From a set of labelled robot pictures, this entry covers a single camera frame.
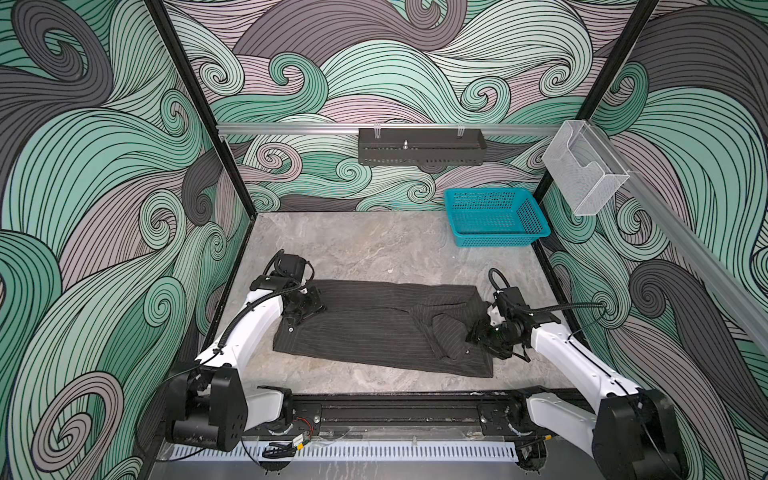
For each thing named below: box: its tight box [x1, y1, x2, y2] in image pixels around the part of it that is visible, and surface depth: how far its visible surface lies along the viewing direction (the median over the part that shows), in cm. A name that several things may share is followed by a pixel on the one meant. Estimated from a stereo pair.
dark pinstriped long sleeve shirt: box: [274, 280, 494, 378], surface depth 88 cm
